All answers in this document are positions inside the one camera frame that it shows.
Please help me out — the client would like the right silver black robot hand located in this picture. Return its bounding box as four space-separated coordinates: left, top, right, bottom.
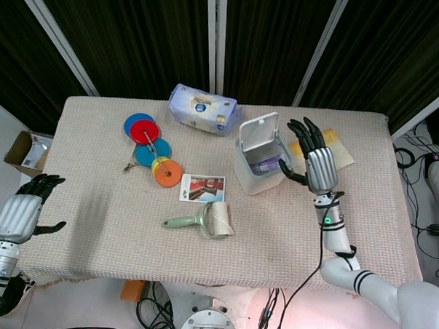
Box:
277 116 342 196

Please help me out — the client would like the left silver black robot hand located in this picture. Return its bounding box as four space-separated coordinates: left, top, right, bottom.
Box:
0 172 70 246

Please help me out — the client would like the purple wrapper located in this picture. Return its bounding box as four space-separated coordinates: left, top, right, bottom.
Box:
249 156 281 176

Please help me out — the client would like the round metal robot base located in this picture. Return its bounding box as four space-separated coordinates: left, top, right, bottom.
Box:
178 293 242 329

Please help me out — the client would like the white plastic bin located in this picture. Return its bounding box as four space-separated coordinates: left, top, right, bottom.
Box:
232 110 296 197

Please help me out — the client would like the yellow envelope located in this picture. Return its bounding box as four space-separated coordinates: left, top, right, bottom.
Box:
288 127 357 175

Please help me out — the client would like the brown cardboard box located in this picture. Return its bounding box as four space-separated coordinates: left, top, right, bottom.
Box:
3 129 55 178

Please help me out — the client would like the plastic pouch in box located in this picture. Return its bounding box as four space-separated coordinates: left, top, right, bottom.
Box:
21 133 51 168

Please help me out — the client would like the beige woven tablecloth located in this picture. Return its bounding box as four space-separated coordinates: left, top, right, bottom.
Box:
15 92 432 302

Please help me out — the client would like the printed photo card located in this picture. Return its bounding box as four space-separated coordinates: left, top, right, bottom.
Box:
177 173 227 204

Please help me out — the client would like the green lint roller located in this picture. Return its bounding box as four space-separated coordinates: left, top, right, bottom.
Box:
161 199 237 242

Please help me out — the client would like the light blue tissue pack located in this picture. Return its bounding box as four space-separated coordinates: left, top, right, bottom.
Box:
165 82 244 138

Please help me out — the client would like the orange box under table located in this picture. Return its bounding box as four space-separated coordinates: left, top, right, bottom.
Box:
120 279 148 303

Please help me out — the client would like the red plastic disc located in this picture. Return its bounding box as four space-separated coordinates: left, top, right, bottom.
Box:
128 119 161 147

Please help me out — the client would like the yellow plastic disc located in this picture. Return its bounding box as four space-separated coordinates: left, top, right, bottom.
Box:
150 156 172 178

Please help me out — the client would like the orange plastic disc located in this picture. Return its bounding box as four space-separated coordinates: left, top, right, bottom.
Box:
153 159 183 189

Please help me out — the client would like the dark blue plastic disc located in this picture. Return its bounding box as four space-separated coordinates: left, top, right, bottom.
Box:
123 111 155 140

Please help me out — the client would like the teal plastic disc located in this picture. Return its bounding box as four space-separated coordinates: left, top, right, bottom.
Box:
133 137 172 170

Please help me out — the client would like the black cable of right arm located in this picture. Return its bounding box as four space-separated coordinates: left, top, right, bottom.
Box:
247 187 346 329

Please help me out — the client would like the black floor cable bundle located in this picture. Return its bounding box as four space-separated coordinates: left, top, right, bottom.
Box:
387 119 439 284
135 280 183 329

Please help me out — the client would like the white partition post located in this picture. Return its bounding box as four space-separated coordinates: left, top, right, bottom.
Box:
389 79 439 143
290 0 352 110
7 0 104 97
202 0 229 95

